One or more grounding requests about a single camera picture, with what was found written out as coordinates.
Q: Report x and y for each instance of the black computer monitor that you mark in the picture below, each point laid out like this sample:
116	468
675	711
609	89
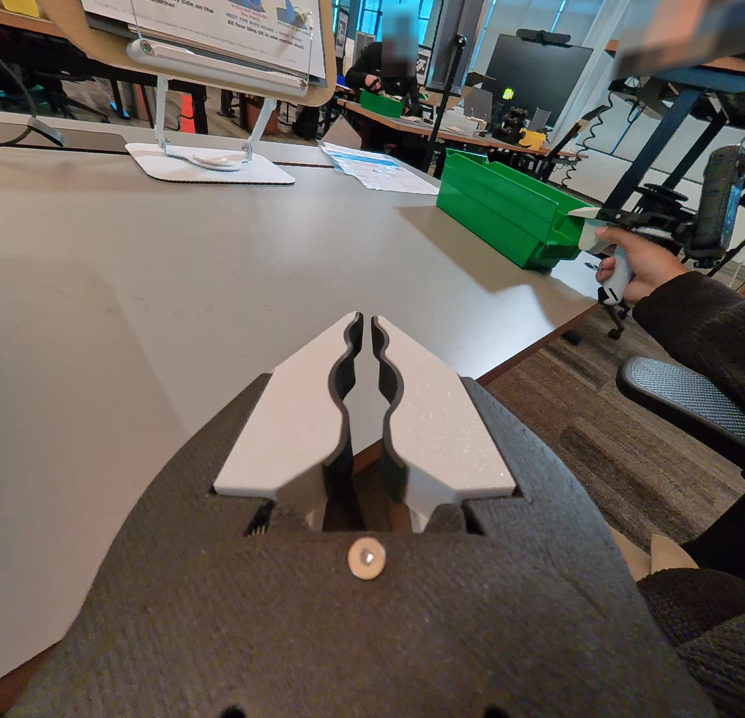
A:
535	78

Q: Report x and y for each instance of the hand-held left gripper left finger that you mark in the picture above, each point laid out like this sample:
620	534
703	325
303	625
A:
279	438

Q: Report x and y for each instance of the person's right forearm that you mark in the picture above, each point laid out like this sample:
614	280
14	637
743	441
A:
698	322

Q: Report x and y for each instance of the person's right hand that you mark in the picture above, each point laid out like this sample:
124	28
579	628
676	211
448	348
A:
652	264

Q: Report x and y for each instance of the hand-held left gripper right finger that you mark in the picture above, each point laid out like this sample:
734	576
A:
448	438

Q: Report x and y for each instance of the green plastic storage bin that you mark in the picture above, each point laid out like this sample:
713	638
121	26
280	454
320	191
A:
494	206

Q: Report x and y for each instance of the instruction sheet on stand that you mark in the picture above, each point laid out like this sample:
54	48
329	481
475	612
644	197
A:
233	171

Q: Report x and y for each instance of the wooden table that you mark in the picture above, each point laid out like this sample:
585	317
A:
465	139

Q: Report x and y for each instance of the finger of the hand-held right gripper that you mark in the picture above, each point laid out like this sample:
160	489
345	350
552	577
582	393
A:
591	232

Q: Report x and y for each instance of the grey desk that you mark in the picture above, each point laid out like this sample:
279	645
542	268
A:
174	293

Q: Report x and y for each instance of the printed instruction sheet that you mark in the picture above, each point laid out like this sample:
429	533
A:
203	8

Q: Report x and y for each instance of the person's beige trousers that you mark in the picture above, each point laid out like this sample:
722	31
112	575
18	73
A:
663	555

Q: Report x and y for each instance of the white paper with blue print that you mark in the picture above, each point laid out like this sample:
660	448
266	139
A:
378	171

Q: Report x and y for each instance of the monitor on arm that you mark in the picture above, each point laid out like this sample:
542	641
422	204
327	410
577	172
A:
460	31

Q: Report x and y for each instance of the black-legged standing desk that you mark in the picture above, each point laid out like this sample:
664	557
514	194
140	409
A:
655	142

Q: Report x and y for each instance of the person's dark sweater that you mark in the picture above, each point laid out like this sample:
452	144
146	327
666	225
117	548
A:
698	625

